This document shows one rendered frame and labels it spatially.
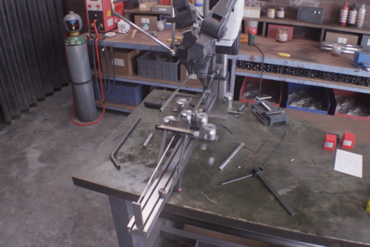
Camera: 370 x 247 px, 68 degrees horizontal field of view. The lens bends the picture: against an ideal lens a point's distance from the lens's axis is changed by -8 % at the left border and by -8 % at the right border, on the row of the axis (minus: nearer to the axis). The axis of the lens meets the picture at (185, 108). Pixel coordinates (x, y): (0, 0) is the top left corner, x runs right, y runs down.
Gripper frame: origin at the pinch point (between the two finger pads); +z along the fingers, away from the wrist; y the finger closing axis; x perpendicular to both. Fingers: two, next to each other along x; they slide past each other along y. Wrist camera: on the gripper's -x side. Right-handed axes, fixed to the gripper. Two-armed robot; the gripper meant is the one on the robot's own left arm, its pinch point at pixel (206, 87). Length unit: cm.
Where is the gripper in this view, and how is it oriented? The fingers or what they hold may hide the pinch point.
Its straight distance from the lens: 115.6
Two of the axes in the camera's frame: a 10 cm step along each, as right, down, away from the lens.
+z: 0.1, 8.6, 5.1
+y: 9.6, 1.4, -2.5
